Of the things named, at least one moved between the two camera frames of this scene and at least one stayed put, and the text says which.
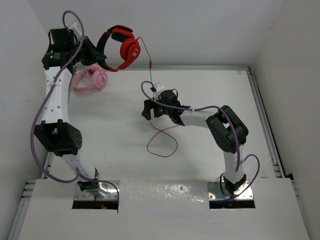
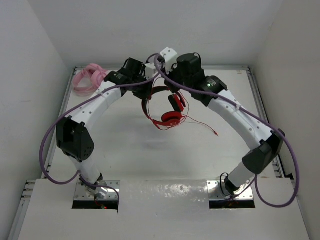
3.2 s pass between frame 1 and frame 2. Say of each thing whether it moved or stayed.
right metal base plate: stayed
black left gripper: moved
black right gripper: moved
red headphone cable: moved
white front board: stayed
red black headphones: moved
